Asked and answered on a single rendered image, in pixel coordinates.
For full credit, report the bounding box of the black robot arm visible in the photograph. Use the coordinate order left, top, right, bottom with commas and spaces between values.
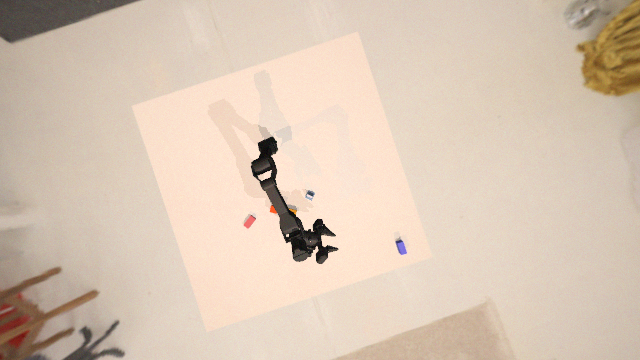
251, 136, 316, 262

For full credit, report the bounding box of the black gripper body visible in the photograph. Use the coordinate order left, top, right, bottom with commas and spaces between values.
306, 218, 328, 264

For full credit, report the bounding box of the small blue block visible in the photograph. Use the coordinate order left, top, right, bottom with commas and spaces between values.
395, 240, 407, 255

